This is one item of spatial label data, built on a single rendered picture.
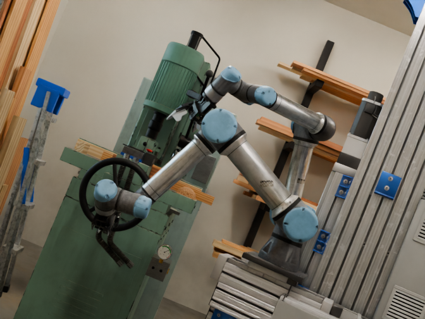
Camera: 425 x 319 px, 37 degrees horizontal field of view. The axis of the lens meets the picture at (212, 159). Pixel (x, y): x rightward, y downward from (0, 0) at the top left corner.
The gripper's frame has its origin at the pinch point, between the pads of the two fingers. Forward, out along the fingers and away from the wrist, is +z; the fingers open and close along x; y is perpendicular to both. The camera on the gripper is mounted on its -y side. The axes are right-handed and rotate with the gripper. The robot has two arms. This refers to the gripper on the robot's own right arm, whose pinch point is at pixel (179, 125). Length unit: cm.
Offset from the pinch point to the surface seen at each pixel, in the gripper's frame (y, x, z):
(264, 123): -120, 154, 39
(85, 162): 3.7, -26.0, 33.6
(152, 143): -2.7, -1.9, 15.8
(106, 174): 16.3, -23.0, 25.7
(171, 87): -15.7, -5.2, -6.4
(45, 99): -74, -18, 64
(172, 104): -11.2, -1.8, -1.6
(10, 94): -116, -15, 99
